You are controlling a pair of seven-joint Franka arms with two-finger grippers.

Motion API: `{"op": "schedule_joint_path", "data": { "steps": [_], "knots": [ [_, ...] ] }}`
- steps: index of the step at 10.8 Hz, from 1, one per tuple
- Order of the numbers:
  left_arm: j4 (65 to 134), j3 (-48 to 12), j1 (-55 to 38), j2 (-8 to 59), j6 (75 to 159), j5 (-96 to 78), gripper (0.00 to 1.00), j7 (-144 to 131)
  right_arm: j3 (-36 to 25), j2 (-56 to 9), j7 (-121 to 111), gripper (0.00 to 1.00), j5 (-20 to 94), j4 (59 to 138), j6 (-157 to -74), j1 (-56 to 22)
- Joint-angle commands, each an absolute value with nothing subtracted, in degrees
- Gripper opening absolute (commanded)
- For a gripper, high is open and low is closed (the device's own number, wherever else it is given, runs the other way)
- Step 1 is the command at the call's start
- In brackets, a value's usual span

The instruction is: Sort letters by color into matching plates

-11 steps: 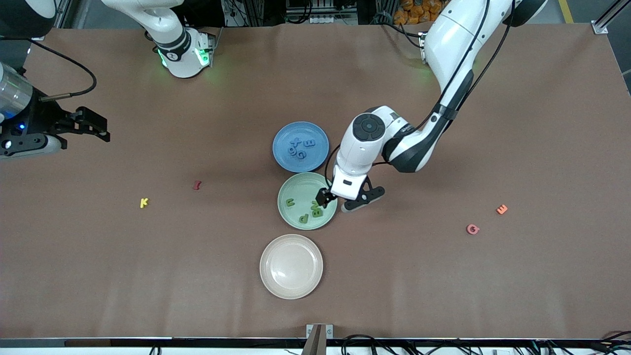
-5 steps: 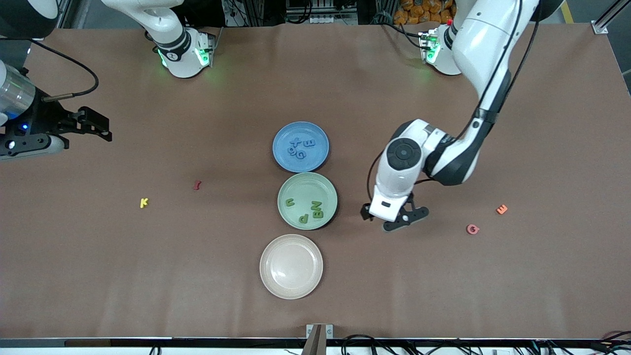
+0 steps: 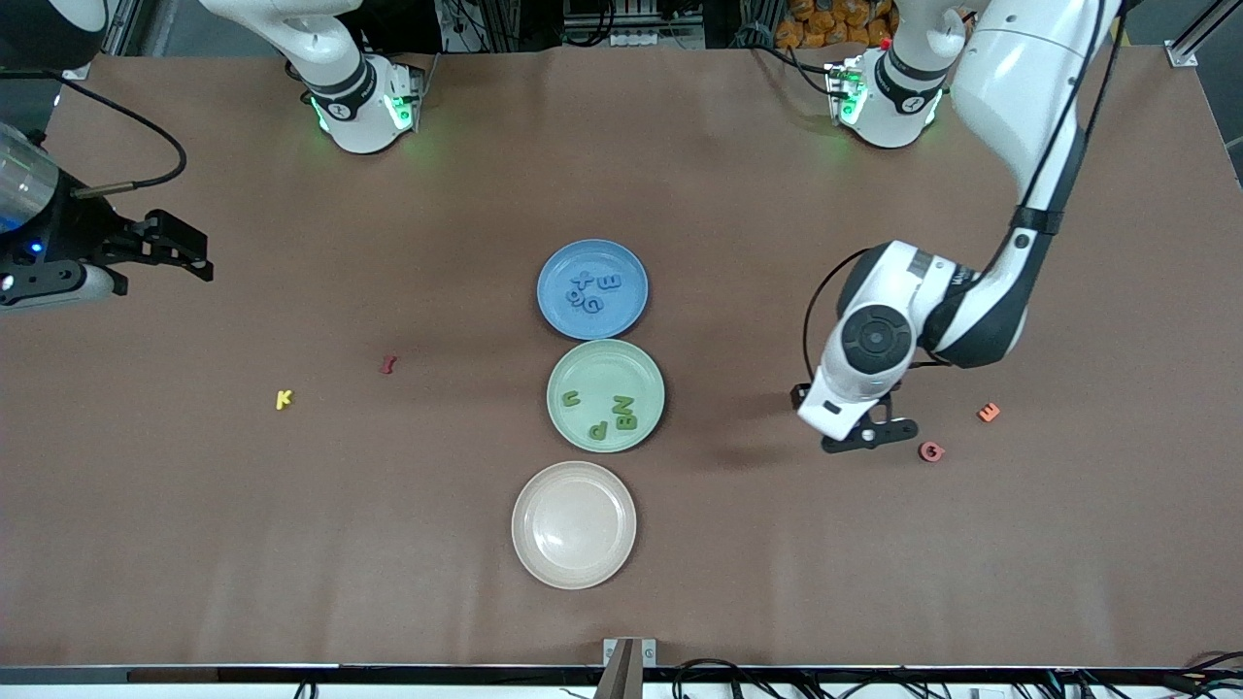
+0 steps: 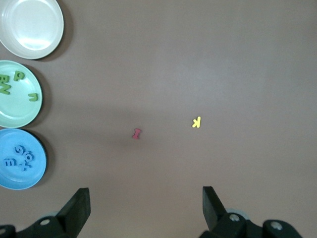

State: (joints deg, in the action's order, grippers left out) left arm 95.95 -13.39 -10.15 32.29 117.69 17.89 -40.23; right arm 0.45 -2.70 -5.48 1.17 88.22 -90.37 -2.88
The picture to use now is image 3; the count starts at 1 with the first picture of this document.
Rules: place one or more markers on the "blue foam letter X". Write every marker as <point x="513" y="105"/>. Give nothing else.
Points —
<point x="582" y="280"/>

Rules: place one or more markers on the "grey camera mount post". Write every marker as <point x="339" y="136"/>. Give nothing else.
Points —
<point x="620" y="675"/>

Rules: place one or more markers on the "green foam letter B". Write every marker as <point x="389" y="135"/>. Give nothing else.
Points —
<point x="625" y="423"/>

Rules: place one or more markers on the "orange foam letter E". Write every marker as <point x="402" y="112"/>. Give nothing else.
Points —
<point x="989" y="413"/>

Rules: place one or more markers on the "table edge rail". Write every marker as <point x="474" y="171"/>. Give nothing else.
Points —
<point x="388" y="675"/>

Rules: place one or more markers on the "green plate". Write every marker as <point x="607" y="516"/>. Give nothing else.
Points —
<point x="605" y="374"/>

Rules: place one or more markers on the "yellow foam letter K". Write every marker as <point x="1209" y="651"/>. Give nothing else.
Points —
<point x="283" y="399"/>

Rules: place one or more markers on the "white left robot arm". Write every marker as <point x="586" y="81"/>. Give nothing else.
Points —
<point x="893" y="330"/>

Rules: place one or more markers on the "green foam letter C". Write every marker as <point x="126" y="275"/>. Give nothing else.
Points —
<point x="567" y="397"/>

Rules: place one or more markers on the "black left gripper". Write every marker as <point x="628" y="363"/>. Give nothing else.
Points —
<point x="795" y="399"/>

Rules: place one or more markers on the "blue foam digit nine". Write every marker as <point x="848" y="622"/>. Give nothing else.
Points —
<point x="576" y="302"/>

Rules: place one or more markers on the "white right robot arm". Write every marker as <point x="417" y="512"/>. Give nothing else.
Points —
<point x="359" y="116"/>

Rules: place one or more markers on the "blue foam letter G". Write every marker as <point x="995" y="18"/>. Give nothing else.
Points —
<point x="599" y="308"/>

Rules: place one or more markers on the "green foam letter P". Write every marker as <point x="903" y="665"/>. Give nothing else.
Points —
<point x="602" y="430"/>

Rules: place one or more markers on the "metal corner bracket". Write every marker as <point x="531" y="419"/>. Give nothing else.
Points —
<point x="76" y="66"/>
<point x="1182" y="55"/>

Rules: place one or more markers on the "white power strip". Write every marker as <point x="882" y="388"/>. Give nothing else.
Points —
<point x="655" y="39"/>

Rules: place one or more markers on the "metal table edge bracket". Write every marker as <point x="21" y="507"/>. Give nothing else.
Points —
<point x="649" y="652"/>

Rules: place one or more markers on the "beige plate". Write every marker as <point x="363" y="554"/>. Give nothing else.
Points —
<point x="574" y="524"/>

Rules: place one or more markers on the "orange fruit pile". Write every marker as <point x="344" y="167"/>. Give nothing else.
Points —
<point x="835" y="19"/>

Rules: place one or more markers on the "brown table cover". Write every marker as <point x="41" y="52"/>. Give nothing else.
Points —
<point x="777" y="582"/>

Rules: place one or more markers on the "green foam letter N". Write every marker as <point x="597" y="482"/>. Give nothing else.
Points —
<point x="622" y="404"/>

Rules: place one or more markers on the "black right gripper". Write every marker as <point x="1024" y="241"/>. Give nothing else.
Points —
<point x="85" y="236"/>

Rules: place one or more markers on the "blue plate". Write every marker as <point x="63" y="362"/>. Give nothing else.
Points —
<point x="621" y="316"/>

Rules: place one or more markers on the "pink foam letter G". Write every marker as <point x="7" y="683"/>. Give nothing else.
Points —
<point x="924" y="452"/>

